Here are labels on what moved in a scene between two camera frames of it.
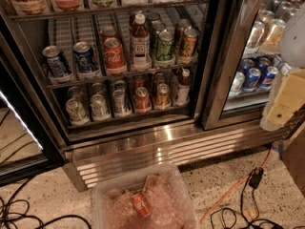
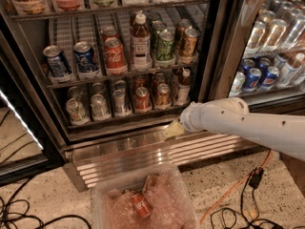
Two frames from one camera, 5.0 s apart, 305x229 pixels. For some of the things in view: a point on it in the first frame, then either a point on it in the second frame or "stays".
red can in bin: [141, 206] stays
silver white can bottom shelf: [98, 108] stays
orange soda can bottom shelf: [163, 95] stays
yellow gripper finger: [290, 97] → [192, 118]
